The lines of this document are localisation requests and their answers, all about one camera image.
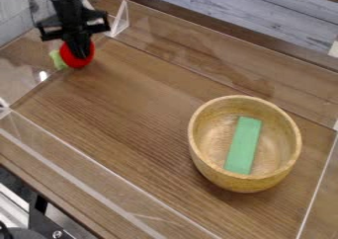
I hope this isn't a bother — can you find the clear acrylic table barrier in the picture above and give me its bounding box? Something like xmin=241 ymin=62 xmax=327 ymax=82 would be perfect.
xmin=0 ymin=0 xmax=338 ymax=239

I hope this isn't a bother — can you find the clear acrylic corner bracket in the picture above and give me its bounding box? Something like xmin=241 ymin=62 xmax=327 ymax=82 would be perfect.
xmin=82 ymin=0 xmax=131 ymax=39

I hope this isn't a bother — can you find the black metal frame bracket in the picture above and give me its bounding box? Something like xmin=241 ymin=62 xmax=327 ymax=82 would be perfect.
xmin=29 ymin=196 xmax=77 ymax=239

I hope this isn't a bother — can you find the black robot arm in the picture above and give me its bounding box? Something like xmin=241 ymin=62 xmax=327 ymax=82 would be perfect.
xmin=37 ymin=0 xmax=111 ymax=59

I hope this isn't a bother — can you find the green rectangular block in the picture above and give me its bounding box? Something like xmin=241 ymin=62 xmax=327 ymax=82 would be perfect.
xmin=224 ymin=117 xmax=264 ymax=175

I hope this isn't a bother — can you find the red plush strawberry toy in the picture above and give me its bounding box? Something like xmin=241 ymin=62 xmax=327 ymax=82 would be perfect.
xmin=50 ymin=42 xmax=95 ymax=70

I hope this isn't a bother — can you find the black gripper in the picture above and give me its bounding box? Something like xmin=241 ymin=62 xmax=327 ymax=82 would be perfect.
xmin=37 ymin=0 xmax=111 ymax=58

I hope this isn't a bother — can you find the wooden bowl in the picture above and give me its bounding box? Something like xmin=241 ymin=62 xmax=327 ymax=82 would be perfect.
xmin=188 ymin=95 xmax=302 ymax=193

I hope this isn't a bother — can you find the black cable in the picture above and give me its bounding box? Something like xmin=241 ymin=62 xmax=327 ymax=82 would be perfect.
xmin=0 ymin=221 xmax=15 ymax=239

